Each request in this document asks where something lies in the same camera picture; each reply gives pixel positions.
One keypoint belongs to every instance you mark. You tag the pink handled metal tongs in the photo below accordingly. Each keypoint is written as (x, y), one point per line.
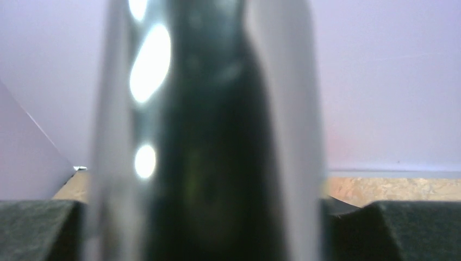
(208, 141)

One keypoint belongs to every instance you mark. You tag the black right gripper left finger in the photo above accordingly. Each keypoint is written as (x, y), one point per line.
(41, 229)

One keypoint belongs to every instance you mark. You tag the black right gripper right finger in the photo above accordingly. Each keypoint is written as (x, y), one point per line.
(391, 230)

